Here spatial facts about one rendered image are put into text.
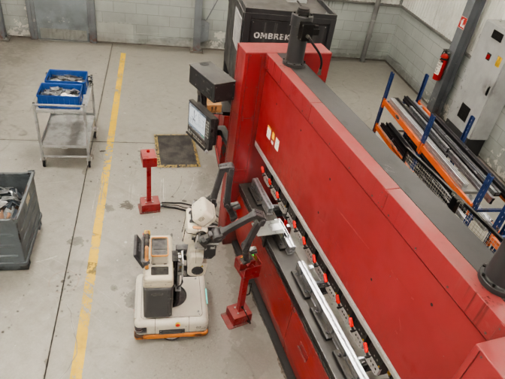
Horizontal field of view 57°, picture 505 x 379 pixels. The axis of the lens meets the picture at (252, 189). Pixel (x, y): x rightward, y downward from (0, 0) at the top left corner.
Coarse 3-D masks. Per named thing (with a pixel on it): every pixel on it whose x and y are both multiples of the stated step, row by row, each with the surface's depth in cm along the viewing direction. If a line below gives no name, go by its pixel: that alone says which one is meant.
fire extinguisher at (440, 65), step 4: (440, 56) 823; (444, 56) 817; (448, 56) 819; (440, 60) 823; (444, 60) 819; (448, 60) 825; (440, 64) 825; (444, 64) 824; (448, 64) 828; (436, 68) 835; (440, 68) 829; (444, 68) 831; (436, 72) 836; (440, 72) 833; (444, 72) 837; (436, 76) 839; (440, 76) 838
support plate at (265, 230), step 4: (272, 220) 432; (276, 220) 433; (252, 224) 425; (260, 228) 422; (264, 228) 422; (268, 228) 423; (260, 232) 417; (264, 232) 418; (268, 232) 418; (272, 232) 419; (276, 232) 420; (280, 232) 420; (284, 232) 421; (260, 236) 414
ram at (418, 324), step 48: (288, 96) 383; (288, 144) 391; (288, 192) 400; (336, 192) 322; (336, 240) 328; (384, 240) 273; (384, 288) 278; (432, 288) 237; (384, 336) 282; (432, 336) 241; (480, 336) 210
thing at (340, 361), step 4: (332, 352) 339; (336, 352) 338; (336, 356) 335; (340, 356) 336; (336, 360) 335; (340, 360) 333; (344, 360) 333; (340, 364) 331; (344, 364) 331; (340, 368) 330; (344, 368) 328; (348, 368) 328; (344, 372) 326; (348, 372) 326; (344, 376) 325; (348, 376) 324; (352, 376) 324
